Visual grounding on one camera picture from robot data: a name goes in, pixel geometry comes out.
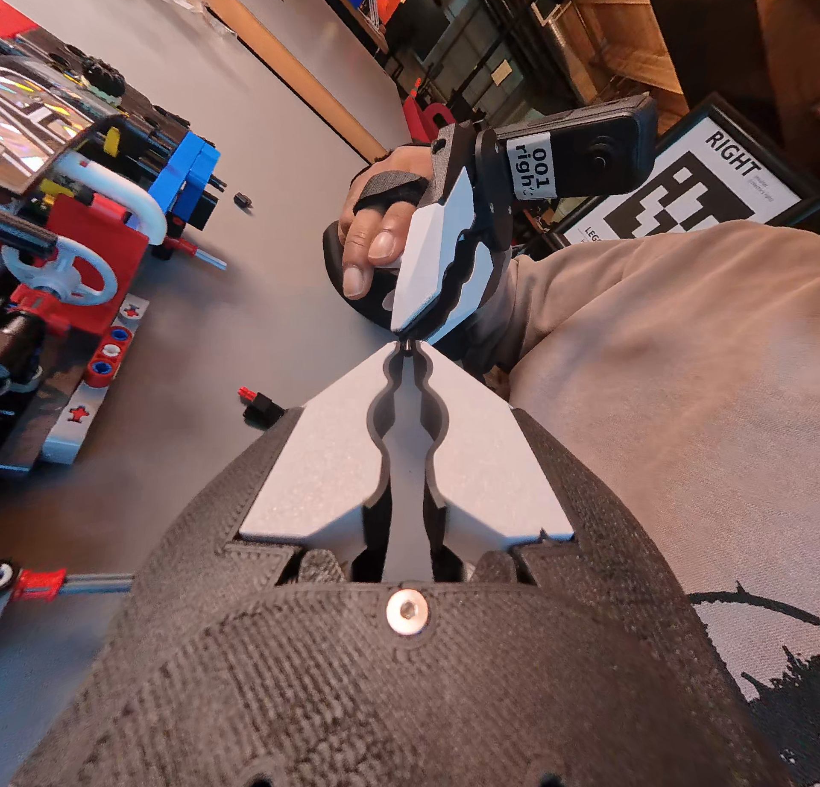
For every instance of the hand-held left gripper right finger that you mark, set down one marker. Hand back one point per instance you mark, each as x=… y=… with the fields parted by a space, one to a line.
x=493 y=479

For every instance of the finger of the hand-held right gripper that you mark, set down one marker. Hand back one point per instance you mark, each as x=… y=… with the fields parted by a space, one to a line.
x=429 y=255
x=477 y=281

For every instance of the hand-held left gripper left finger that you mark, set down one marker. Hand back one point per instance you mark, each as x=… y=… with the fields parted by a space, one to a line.
x=320 y=473

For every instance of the black lego connector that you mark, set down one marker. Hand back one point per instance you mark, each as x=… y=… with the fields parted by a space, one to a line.
x=266 y=410

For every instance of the lego car chassis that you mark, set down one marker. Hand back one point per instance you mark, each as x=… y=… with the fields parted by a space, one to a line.
x=96 y=236

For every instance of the person's right hand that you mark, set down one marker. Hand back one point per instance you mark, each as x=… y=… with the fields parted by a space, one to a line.
x=378 y=236

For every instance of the black padded armrest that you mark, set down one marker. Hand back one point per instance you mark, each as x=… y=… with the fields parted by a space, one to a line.
x=359 y=313

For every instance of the framed black white marker sign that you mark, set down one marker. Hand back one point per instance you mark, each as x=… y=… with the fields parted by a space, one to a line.
x=704 y=184

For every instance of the red plastic bin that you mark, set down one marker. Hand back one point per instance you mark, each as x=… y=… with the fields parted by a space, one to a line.
x=426 y=117

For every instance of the person's beige sweatshirt torso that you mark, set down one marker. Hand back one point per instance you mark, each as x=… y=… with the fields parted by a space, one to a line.
x=672 y=479

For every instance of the brown cardboard sheet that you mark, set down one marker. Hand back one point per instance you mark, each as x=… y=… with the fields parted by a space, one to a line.
x=288 y=63

